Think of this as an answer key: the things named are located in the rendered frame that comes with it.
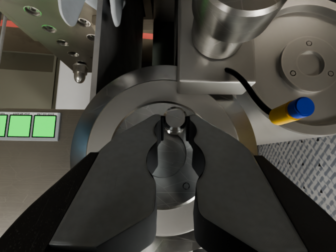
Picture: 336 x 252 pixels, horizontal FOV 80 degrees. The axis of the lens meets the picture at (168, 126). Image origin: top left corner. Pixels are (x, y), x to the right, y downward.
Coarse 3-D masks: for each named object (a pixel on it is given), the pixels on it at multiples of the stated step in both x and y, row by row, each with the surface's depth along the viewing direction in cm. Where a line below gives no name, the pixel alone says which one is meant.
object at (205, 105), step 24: (120, 96) 16; (144, 96) 16; (168, 96) 16; (192, 96) 16; (96, 120) 15; (120, 120) 15; (216, 120) 15; (96, 144) 15; (168, 216) 14; (192, 216) 14
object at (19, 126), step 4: (12, 116) 49; (16, 116) 49; (20, 116) 49; (24, 116) 49; (28, 116) 49; (12, 120) 49; (16, 120) 49; (20, 120) 49; (24, 120) 49; (28, 120) 49; (12, 124) 49; (16, 124) 49; (20, 124) 49; (24, 124) 49; (28, 124) 49; (12, 128) 49; (16, 128) 49; (20, 128) 49; (24, 128) 49; (28, 128) 49; (8, 132) 49; (12, 132) 49; (16, 132) 49; (20, 132) 49; (24, 132) 49; (28, 132) 49
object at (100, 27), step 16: (128, 0) 29; (96, 16) 18; (128, 16) 29; (96, 32) 18; (112, 32) 22; (128, 32) 30; (96, 48) 18; (112, 48) 22; (128, 48) 30; (96, 64) 18; (112, 64) 22; (128, 64) 30; (96, 80) 17
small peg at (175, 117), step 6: (168, 108) 12; (174, 108) 11; (180, 108) 12; (168, 114) 11; (174, 114) 11; (180, 114) 11; (186, 114) 12; (168, 120) 11; (174, 120) 11; (180, 120) 11; (186, 120) 11; (168, 126) 11; (174, 126) 11; (180, 126) 11; (168, 132) 14; (174, 132) 12; (180, 132) 14
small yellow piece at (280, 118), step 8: (232, 72) 12; (240, 80) 12; (248, 88) 11; (256, 96) 11; (264, 104) 11; (288, 104) 9; (296, 104) 8; (304, 104) 8; (312, 104) 8; (272, 112) 10; (280, 112) 9; (288, 112) 9; (296, 112) 8; (304, 112) 8; (312, 112) 8; (272, 120) 10; (280, 120) 10; (288, 120) 9
